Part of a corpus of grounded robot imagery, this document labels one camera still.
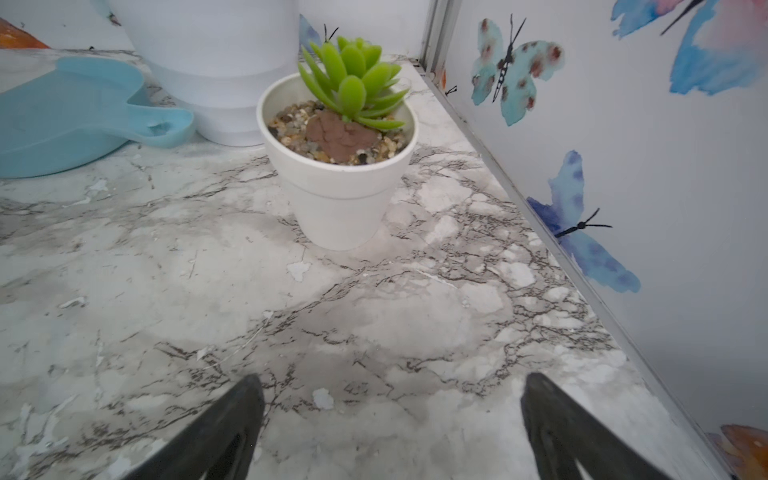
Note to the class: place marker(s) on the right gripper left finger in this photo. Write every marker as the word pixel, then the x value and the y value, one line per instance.
pixel 219 444

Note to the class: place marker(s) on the flower plant in white pot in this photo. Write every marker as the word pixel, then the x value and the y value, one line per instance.
pixel 215 57

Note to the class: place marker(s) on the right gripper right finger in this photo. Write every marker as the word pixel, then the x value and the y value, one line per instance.
pixel 566 439

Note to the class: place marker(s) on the light blue plastic scoop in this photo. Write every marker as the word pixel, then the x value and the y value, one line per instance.
pixel 80 112

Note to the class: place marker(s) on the succulent in white pot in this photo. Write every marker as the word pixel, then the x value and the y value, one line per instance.
pixel 340 135

